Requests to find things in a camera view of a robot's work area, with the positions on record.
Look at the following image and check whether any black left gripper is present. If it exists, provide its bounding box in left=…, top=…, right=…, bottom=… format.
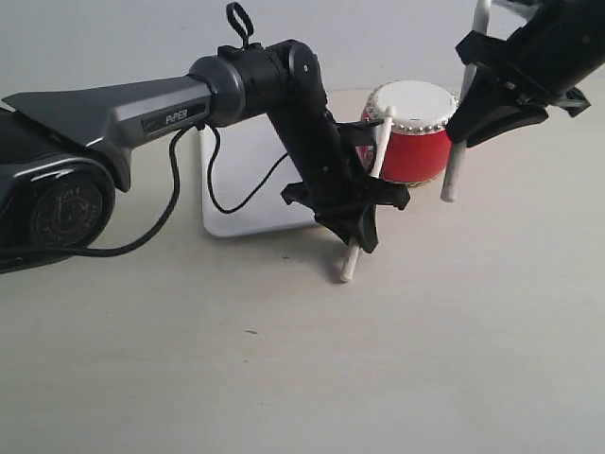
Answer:
left=268, top=106, right=410, bottom=253

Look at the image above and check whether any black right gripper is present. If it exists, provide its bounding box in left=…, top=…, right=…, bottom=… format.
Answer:
left=446, top=0, right=604, bottom=148

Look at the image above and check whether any white drumstick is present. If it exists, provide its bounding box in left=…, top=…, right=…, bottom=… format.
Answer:
left=339, top=105, right=396, bottom=283
left=439, top=0, right=493, bottom=203

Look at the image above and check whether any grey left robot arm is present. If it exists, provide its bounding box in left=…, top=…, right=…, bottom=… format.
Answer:
left=1, top=40, right=410, bottom=272

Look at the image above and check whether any red small drum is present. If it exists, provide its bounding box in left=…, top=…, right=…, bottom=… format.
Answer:
left=361, top=79, right=458, bottom=186

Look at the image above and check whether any white plastic tray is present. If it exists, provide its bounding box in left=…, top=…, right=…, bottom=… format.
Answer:
left=201, top=115, right=316, bottom=238

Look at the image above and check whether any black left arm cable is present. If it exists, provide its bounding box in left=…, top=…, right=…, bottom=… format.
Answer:
left=0, top=123, right=292, bottom=260

